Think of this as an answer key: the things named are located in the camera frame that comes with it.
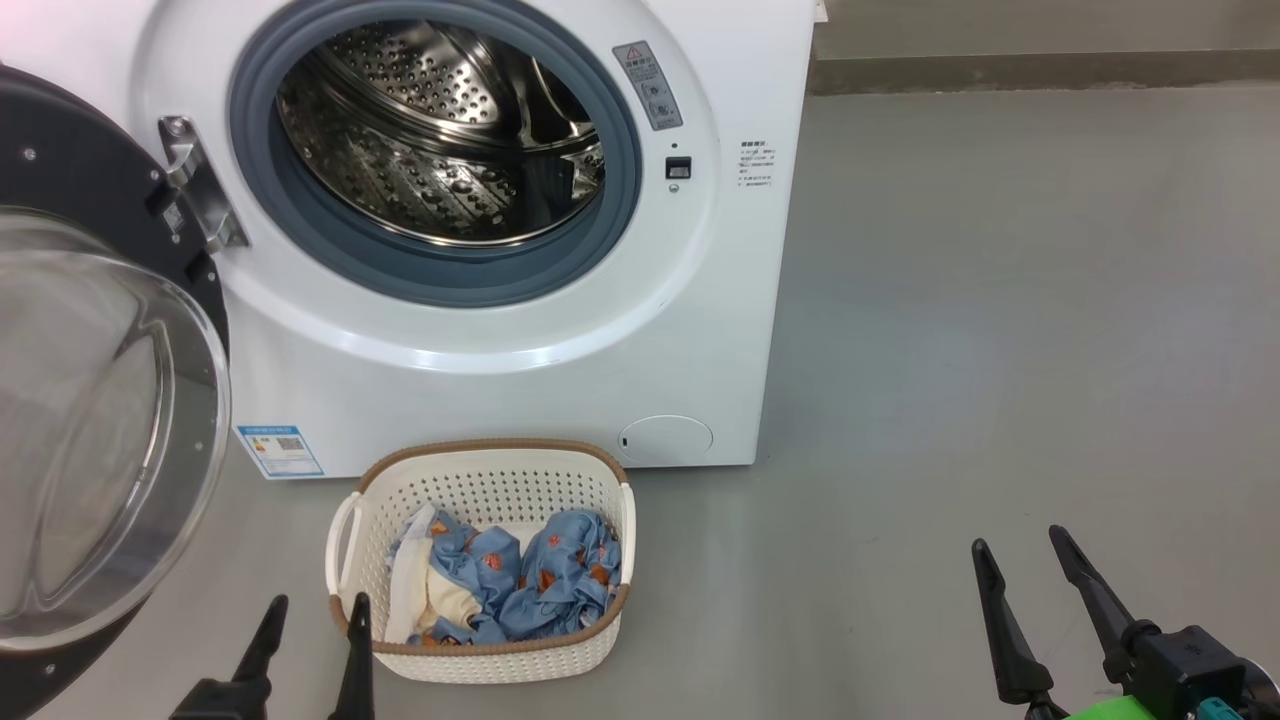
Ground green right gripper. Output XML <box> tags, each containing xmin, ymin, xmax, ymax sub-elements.
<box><xmin>971</xmin><ymin>525</ymin><xmax>1216</xmax><ymax>720</ymax></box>

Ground washing machine glass door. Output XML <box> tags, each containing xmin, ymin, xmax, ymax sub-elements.
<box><xmin>0</xmin><ymin>65</ymin><xmax>233</xmax><ymax>720</ymax></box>

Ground metal door hinge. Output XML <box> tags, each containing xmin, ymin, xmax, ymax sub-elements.
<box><xmin>158</xmin><ymin>115</ymin><xmax>249</xmax><ymax>253</ymax></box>

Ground white front-load washing machine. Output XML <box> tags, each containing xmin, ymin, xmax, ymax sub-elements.
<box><xmin>0</xmin><ymin>0</ymin><xmax>816</xmax><ymax>481</ymax></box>

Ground blue fox print garment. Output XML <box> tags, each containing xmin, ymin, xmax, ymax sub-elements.
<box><xmin>498</xmin><ymin>510</ymin><xmax>623</xmax><ymax>641</ymax></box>

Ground white perforated basket brown rim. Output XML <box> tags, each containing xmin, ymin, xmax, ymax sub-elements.
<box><xmin>325</xmin><ymin>438</ymin><xmax>637</xmax><ymax>685</ymax></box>

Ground stainless steel washing machine drum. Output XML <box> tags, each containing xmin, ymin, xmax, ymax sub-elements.
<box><xmin>277</xmin><ymin>20</ymin><xmax>607</xmax><ymax>248</ymax></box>

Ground small printed text label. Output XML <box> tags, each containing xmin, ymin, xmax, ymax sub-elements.
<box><xmin>738</xmin><ymin>140</ymin><xmax>781</xmax><ymax>189</ymax></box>

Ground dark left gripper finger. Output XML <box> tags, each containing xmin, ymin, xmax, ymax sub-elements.
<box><xmin>233</xmin><ymin>595</ymin><xmax>289</xmax><ymax>684</ymax></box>
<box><xmin>328</xmin><ymin>592</ymin><xmax>376</xmax><ymax>720</ymax></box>

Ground blue energy label sticker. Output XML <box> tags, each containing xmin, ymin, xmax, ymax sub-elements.
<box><xmin>235</xmin><ymin>425</ymin><xmax>325</xmax><ymax>480</ymax></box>

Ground blue garment with cream lining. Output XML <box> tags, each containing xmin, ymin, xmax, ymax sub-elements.
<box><xmin>385</xmin><ymin>503</ymin><xmax>521</xmax><ymax>646</ymax></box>

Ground grey warning sticker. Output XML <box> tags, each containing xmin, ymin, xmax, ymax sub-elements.
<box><xmin>612</xmin><ymin>40</ymin><xmax>684</xmax><ymax>131</ymax></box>

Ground round white filter cover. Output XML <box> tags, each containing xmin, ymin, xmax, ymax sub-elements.
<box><xmin>618</xmin><ymin>414</ymin><xmax>715</xmax><ymax>467</ymax></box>

